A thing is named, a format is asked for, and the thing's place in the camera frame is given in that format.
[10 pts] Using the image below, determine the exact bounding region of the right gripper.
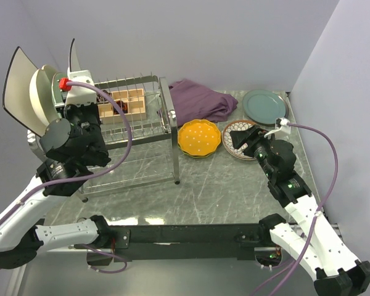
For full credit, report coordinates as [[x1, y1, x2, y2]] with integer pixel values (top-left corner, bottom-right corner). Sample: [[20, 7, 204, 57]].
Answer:
[[229, 124, 278, 179]]

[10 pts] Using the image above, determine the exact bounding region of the white ribbed brown bowl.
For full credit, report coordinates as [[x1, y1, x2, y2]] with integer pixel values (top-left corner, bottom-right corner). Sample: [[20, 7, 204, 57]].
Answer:
[[221, 119, 261, 161]]

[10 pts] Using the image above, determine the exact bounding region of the orange dotted plate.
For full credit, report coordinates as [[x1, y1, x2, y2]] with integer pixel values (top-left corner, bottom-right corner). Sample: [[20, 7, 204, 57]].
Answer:
[[178, 119, 221, 155]]

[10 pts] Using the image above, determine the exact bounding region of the dark green round plate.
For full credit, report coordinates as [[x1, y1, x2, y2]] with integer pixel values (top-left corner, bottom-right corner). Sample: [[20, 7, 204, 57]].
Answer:
[[242, 90, 289, 126]]

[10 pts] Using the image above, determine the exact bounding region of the large square plate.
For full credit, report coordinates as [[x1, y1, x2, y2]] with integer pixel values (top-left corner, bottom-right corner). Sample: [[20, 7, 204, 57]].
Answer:
[[67, 38, 81, 73], [2, 46, 46, 136]]

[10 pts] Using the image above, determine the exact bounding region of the mint green flower plate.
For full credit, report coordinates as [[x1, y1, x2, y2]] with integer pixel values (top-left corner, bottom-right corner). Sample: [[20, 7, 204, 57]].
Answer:
[[51, 72, 67, 108]]

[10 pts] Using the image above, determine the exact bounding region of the white round plate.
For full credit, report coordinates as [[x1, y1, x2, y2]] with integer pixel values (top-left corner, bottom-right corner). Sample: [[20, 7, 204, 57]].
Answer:
[[29, 65, 59, 130]]

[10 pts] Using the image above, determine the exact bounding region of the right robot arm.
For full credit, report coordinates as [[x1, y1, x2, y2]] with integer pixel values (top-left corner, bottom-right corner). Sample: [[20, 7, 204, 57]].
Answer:
[[230, 126, 370, 295]]

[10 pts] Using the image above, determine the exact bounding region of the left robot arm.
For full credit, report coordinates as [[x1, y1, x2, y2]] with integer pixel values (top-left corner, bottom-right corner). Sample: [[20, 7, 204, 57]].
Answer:
[[0, 104, 111, 269]]

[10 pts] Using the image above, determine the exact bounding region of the steel dish rack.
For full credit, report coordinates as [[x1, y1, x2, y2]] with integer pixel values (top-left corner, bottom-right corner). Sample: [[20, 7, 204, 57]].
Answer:
[[26, 75, 181, 203]]

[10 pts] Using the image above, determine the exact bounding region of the purple cloth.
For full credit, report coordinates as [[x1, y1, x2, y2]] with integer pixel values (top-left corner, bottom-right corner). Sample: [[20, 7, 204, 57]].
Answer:
[[169, 79, 238, 126]]

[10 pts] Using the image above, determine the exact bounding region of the wooden cutlery box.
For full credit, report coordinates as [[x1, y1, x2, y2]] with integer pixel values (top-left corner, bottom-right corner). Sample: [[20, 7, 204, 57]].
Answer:
[[97, 89, 147, 125]]

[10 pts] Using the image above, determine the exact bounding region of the black base beam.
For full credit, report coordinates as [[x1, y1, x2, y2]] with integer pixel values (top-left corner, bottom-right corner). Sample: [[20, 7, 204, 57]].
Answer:
[[91, 223, 275, 261]]

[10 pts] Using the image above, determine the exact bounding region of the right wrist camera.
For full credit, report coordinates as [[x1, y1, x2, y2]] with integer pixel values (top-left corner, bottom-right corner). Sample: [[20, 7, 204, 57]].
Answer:
[[264, 117, 291, 138]]

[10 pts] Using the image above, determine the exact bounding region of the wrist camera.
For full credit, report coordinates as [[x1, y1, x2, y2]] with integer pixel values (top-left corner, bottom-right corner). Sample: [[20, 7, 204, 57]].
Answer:
[[65, 70, 97, 107], [264, 117, 291, 138]]

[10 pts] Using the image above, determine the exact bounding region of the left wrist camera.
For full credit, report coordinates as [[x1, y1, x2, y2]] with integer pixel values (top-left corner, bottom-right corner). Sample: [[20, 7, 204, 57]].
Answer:
[[65, 70, 97, 107]]

